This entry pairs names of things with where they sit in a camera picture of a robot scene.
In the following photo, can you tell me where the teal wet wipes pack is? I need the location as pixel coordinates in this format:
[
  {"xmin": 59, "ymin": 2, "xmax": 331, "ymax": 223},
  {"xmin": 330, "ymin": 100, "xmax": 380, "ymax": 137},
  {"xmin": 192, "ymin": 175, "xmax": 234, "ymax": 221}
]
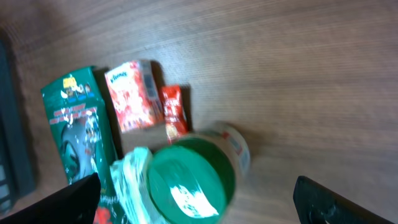
[{"xmin": 109, "ymin": 147, "xmax": 167, "ymax": 224}]

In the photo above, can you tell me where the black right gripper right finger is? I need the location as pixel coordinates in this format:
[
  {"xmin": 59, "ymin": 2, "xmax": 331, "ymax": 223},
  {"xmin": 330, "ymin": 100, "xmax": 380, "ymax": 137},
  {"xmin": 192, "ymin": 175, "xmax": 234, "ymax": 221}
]
[{"xmin": 293, "ymin": 175, "xmax": 392, "ymax": 224}]

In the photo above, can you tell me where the grey plastic mesh basket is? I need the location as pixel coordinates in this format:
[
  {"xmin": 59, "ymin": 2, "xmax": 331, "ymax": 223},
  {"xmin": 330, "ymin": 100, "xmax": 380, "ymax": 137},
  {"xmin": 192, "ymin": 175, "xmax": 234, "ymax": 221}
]
[{"xmin": 1, "ymin": 42, "xmax": 35, "ymax": 215}]

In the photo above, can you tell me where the red Nescafe coffee stick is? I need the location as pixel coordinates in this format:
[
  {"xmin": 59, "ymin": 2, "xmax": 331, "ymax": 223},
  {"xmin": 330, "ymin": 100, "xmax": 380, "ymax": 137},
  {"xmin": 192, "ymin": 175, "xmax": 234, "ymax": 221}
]
[{"xmin": 161, "ymin": 85, "xmax": 189, "ymax": 144}]

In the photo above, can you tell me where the green snack bag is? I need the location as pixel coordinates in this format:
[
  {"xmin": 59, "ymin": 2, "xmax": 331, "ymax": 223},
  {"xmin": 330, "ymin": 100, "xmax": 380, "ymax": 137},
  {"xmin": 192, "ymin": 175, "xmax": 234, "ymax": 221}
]
[{"xmin": 41, "ymin": 67, "xmax": 129, "ymax": 223}]

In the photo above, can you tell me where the red Kleenex tissue pack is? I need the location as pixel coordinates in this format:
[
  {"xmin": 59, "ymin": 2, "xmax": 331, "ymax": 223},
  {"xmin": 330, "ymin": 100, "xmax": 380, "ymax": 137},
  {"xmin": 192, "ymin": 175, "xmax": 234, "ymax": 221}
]
[{"xmin": 104, "ymin": 60, "xmax": 164, "ymax": 133}]

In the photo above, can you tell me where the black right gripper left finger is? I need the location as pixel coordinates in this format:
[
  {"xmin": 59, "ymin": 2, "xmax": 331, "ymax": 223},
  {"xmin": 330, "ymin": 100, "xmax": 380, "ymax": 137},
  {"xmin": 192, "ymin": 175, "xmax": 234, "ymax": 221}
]
[{"xmin": 1, "ymin": 172, "xmax": 101, "ymax": 224}]

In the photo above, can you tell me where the green-lid spice jar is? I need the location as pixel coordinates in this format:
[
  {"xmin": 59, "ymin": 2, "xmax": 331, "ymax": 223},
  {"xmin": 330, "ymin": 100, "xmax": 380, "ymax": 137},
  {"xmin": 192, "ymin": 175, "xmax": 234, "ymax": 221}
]
[{"xmin": 147, "ymin": 121, "xmax": 251, "ymax": 224}]

